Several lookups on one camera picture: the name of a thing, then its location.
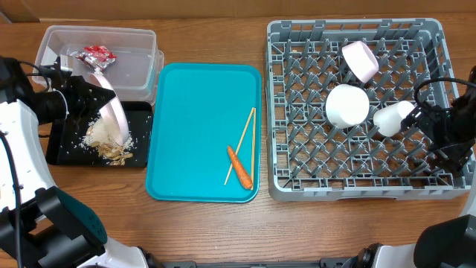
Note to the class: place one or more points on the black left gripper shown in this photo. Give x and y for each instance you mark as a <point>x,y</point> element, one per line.
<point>82,92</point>

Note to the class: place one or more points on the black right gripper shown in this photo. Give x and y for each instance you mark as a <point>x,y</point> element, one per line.
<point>431,119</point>

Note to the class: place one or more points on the white plate with food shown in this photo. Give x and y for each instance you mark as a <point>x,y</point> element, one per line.
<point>112,113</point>

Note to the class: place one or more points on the red foil wrapper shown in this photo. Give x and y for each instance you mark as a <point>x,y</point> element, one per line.
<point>98,57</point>

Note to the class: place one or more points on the white cup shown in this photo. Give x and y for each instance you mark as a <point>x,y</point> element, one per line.
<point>389,119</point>

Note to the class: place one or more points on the pale green bowl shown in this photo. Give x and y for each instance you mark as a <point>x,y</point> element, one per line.
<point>347,106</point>

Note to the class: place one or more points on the pink bowl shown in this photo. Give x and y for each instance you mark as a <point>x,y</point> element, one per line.
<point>360,60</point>

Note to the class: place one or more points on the wooden chopstick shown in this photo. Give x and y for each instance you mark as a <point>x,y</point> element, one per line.
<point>253,146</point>
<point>240,142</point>

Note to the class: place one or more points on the orange carrot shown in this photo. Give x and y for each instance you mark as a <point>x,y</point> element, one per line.
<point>242,174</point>

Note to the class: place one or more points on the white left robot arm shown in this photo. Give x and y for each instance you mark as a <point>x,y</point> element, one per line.
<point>41,225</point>

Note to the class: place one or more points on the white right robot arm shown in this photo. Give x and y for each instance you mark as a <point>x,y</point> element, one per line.
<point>452,134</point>

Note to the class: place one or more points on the grey dishwasher rack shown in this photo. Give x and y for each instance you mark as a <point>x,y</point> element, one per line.
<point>311,159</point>

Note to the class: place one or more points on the rice and peanut pile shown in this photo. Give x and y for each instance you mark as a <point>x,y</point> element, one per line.
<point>98,139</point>

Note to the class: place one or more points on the black tray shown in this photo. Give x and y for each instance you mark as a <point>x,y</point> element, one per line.
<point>67,145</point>

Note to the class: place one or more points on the clear plastic bin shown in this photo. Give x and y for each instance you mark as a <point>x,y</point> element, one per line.
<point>134,73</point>

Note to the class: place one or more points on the teal serving tray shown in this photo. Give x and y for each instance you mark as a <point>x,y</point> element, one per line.
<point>200,110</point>

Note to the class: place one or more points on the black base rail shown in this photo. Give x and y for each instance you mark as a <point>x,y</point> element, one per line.
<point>322,263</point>

